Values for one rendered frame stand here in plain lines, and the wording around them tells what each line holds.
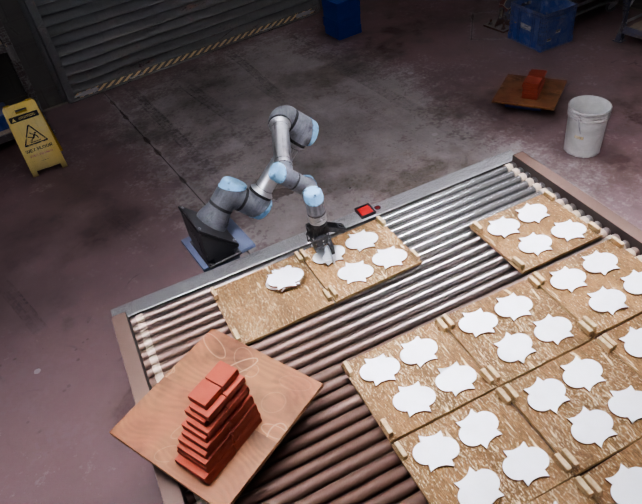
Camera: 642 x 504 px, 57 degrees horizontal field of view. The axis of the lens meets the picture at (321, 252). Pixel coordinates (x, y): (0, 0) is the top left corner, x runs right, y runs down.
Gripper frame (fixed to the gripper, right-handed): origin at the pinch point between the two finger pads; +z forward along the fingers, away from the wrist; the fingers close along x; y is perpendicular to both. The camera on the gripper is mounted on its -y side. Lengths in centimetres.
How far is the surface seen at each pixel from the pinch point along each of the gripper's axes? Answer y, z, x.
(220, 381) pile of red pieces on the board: 65, -38, 67
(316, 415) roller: 41, 2, 66
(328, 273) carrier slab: 5.5, 0.5, 9.6
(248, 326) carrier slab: 45.5, -0.3, 17.8
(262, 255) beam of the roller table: 23.8, 2.0, -19.6
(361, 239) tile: -16.4, 0.0, -0.1
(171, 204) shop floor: 36, 92, -220
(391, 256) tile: -21.2, 0.2, 16.7
